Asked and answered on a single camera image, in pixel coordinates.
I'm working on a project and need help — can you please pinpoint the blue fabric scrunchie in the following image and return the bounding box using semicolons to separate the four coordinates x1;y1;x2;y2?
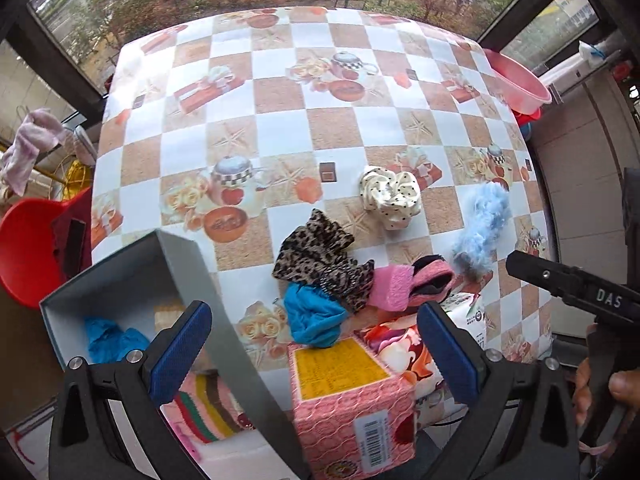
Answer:
85;316;150;364
283;283;348;349

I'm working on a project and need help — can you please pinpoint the light blue fluffy scrunchie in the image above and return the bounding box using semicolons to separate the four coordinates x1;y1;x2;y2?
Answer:
452;182;511;281

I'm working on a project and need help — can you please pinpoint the cream polka dot scrunchie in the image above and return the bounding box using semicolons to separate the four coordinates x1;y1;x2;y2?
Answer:
359;166;422;231

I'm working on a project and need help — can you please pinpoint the person's right hand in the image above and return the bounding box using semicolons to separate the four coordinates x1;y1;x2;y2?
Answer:
572;358;640;428

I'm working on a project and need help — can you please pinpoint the striped pink cloth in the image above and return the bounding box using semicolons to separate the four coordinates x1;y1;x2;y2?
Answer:
160;370;255;463

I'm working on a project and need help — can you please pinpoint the grey cardboard box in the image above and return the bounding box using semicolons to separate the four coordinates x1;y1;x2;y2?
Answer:
40;230;311;479

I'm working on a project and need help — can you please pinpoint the floral tissue pack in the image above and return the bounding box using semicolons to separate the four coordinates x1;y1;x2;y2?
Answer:
354;291;487;428

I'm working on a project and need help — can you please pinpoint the pink and black sock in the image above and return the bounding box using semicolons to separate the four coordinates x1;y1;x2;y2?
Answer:
408;255;456;308

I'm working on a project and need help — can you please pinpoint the blue plastic basin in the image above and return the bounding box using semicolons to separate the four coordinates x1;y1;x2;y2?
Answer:
520;122;533;143

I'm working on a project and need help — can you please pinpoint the pink box yellow label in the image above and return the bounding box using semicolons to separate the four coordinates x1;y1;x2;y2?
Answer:
288;337;416;479

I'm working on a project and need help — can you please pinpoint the red plastic bucket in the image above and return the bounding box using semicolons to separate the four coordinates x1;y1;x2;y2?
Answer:
514;108;541;127

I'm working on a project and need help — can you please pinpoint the pink plastic basin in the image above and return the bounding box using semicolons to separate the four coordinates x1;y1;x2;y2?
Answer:
484;49;552;115

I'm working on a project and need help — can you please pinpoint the red plastic chair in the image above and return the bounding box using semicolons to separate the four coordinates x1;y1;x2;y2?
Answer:
1;188;92;309

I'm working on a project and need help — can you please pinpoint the leopard print scrunchie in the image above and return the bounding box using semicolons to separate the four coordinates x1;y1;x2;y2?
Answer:
272;208;375;314

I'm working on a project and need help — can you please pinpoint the checkered patterned tablecloth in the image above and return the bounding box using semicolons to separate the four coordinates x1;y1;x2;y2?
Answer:
91;6;551;394

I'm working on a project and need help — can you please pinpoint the pink cloth on rail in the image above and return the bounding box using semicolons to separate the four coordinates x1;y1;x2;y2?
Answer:
1;108;66;196

